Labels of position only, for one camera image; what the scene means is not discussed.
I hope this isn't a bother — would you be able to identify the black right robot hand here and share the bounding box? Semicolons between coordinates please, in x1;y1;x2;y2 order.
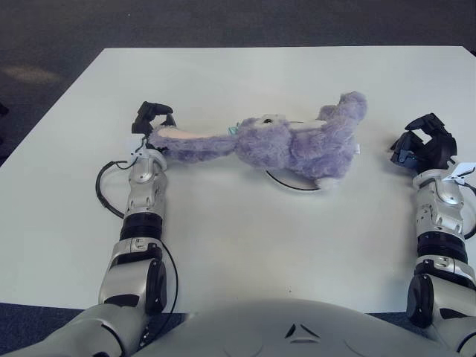
388;113;458;174

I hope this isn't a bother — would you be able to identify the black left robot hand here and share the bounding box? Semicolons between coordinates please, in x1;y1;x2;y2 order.
130;100;178;135

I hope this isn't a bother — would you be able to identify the purple plush bunny doll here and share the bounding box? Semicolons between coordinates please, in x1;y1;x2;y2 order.
147;91;369;189

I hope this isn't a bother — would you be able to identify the white plate with black rim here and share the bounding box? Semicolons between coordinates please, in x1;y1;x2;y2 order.
264;169;325;194

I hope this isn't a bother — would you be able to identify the grey robot torso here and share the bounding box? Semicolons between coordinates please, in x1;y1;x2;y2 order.
122;297;469;357

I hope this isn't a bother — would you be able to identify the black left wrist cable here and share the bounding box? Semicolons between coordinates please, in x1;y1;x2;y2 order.
95;159;132;220

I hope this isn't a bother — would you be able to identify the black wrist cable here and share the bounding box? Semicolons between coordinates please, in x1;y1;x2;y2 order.
460;178;476;239
95;159;132;220

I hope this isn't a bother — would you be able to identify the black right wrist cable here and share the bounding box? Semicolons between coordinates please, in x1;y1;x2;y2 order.
460;178;476;239

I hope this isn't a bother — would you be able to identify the thin black elbow cable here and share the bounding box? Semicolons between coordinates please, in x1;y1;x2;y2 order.
158;243;179;316

